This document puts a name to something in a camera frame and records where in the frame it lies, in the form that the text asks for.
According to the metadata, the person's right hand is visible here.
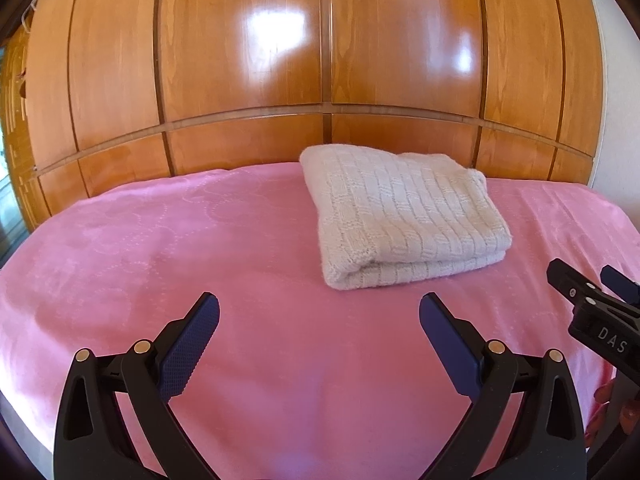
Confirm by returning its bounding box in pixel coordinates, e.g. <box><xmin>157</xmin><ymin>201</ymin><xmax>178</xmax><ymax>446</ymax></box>
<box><xmin>585</xmin><ymin>381</ymin><xmax>616</xmax><ymax>449</ymax></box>

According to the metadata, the wooden framed window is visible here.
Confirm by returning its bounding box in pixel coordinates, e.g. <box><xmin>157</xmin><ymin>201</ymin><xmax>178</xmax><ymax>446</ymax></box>
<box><xmin>0</xmin><ymin>27</ymin><xmax>40</xmax><ymax>257</ymax></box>

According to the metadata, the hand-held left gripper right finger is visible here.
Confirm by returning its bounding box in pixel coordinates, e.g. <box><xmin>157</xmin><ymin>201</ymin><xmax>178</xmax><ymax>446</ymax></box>
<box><xmin>419</xmin><ymin>292</ymin><xmax>587</xmax><ymax>480</ymax></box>

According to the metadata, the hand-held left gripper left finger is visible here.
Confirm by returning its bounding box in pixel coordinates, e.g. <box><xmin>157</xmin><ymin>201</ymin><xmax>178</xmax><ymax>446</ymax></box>
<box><xmin>52</xmin><ymin>291</ymin><xmax>221</xmax><ymax>480</ymax></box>

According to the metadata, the wooden wardrobe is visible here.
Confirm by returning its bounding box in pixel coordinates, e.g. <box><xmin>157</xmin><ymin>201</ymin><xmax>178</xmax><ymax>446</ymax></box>
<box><xmin>20</xmin><ymin>0</ymin><xmax>607</xmax><ymax>235</ymax></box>

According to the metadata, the pink blanket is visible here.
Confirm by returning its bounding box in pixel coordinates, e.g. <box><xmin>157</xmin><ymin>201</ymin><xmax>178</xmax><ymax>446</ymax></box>
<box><xmin>0</xmin><ymin>162</ymin><xmax>637</xmax><ymax>480</ymax></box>

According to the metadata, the cream knitted sweater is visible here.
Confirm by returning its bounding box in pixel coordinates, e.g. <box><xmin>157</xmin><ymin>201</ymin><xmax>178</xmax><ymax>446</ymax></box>
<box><xmin>299</xmin><ymin>144</ymin><xmax>514</xmax><ymax>292</ymax></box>

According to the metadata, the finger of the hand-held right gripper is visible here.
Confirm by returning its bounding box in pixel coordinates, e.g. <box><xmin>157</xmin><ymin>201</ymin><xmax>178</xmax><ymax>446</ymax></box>
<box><xmin>546</xmin><ymin>258</ymin><xmax>604</xmax><ymax>319</ymax></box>
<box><xmin>600</xmin><ymin>264</ymin><xmax>640</xmax><ymax>309</ymax></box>

